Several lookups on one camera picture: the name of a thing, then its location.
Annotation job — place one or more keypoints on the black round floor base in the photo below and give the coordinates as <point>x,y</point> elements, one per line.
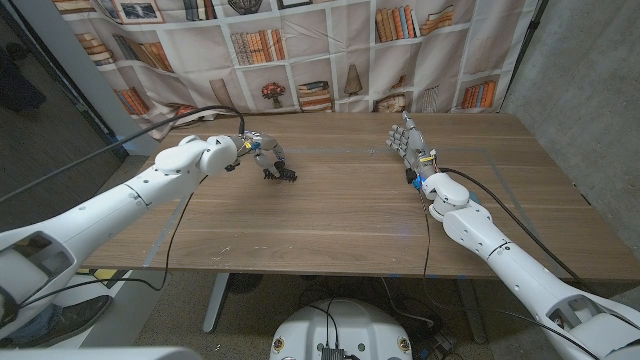
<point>243,283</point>

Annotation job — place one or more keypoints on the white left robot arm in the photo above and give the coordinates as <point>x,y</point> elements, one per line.
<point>100,215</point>

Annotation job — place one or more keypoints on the person in jeans, dark shoe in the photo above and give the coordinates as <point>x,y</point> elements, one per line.
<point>75,320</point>

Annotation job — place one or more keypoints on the grey table leg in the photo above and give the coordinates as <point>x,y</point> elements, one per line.
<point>470,310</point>

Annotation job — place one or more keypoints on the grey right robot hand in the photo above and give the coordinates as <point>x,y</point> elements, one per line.
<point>415,150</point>

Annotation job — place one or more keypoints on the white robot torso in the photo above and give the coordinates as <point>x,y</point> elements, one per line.
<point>345,325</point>

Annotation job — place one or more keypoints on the black claw hair clip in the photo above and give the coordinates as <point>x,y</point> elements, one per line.
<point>287,176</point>

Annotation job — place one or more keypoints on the black box on torso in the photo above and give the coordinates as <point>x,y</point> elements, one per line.
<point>332,354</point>

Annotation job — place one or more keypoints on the power strip on floor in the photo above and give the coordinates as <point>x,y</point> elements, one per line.
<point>440,344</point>

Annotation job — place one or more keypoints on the white robot body edge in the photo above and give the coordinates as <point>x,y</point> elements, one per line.
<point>100,354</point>

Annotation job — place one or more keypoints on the dark glass door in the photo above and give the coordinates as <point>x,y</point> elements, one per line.
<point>40,100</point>

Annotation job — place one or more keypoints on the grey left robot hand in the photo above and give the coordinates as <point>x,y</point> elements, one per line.
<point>265,145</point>

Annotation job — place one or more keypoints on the white table leg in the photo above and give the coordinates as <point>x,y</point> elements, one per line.
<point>216,305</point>

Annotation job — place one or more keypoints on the yellow flat item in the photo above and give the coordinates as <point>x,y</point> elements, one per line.
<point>100,273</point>

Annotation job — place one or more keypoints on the printed bookshelf backdrop cloth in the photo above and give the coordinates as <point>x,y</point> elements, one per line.
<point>320,65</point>

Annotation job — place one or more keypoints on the black backdrop stand pole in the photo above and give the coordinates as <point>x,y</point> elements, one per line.
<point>525,45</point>

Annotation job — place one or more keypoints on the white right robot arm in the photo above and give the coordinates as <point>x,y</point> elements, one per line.
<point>515,270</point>

